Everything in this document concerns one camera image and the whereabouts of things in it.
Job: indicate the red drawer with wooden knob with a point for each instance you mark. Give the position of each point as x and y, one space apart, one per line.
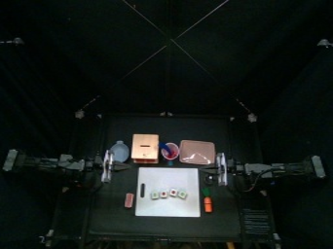
146 161

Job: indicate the white printed table label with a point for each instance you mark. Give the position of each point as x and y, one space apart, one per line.
255 220

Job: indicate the orange toy carrot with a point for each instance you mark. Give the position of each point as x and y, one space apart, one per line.
208 204

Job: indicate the blue plastic utensil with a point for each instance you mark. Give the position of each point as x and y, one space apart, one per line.
165 146

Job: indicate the red plastic cup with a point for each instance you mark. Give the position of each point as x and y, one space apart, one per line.
169 157

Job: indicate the red plastic utensil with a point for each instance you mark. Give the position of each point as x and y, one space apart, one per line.
173 151

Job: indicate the toy sushi block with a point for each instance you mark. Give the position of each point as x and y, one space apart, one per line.
182 194
164 194
173 192
154 195

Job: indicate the pink square tray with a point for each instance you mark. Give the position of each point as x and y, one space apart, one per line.
197 151

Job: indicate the wooden drawer box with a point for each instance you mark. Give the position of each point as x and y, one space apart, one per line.
145 146

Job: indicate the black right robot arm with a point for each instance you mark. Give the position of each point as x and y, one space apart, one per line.
277 168

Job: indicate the pink rectangular toy block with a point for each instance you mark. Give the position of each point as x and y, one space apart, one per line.
129 200

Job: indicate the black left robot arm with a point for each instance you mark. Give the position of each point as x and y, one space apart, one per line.
47 163

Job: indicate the white cutting board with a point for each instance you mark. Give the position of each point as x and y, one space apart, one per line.
169 176

